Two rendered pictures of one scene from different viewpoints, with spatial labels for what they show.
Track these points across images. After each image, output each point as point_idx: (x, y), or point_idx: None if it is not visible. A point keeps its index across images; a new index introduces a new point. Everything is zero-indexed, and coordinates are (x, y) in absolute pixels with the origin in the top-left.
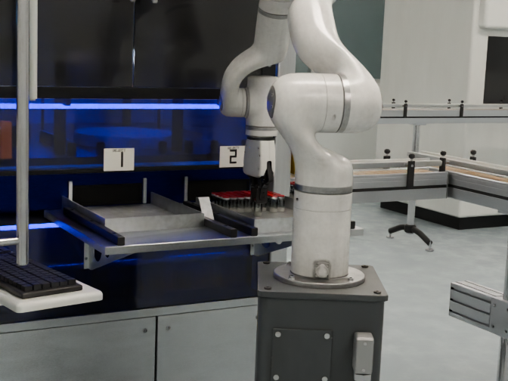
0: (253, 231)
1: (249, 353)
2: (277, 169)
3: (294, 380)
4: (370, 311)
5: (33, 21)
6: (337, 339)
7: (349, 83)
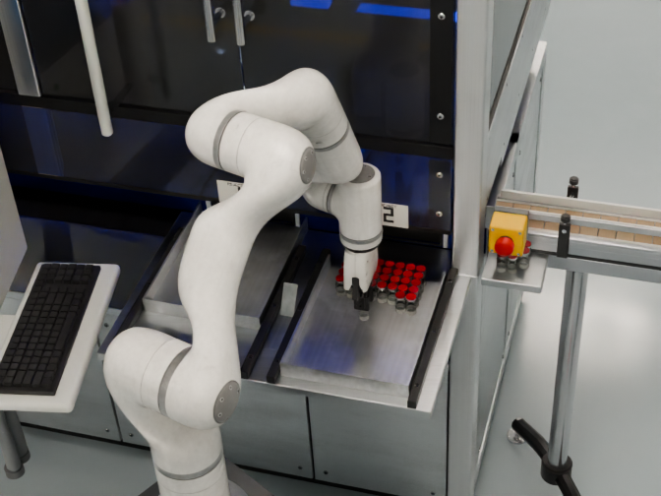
0: (269, 379)
1: None
2: (456, 239)
3: None
4: None
5: (90, 59)
6: None
7: (169, 383)
